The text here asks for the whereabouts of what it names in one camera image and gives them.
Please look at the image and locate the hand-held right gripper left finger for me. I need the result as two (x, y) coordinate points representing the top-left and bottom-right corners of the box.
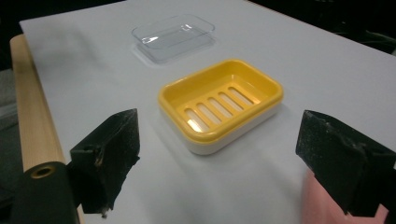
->
(68, 107), (141, 218)

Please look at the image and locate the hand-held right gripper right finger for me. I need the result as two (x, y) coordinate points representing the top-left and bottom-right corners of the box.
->
(294, 109), (396, 217)

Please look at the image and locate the pink soap bar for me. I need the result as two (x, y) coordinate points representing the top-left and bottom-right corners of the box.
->
(300, 167), (390, 224)

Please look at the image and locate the black tube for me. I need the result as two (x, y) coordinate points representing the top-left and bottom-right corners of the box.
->
(8, 161), (79, 224)

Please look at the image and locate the wooden rod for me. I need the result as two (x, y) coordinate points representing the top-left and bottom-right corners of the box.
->
(8, 34), (86, 224)

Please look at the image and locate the yellow and white soap dish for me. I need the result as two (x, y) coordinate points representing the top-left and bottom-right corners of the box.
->
(157, 58), (285, 156)

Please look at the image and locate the clear plastic soap dish lid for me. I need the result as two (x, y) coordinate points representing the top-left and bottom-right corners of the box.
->
(131, 13), (217, 65)

